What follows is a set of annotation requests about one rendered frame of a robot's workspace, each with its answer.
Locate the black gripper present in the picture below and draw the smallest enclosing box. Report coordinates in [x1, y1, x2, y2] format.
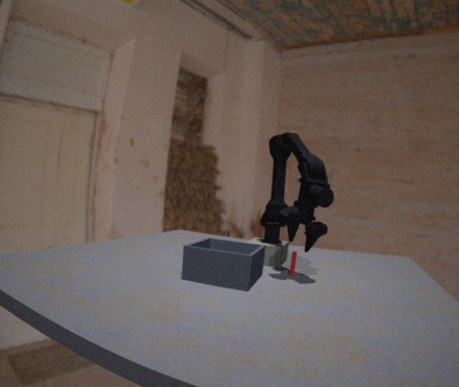
[286, 199, 328, 252]

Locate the red peg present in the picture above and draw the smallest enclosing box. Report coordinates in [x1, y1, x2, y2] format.
[290, 252, 296, 276]

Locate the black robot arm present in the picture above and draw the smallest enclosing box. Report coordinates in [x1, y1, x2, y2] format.
[261, 132, 334, 244]

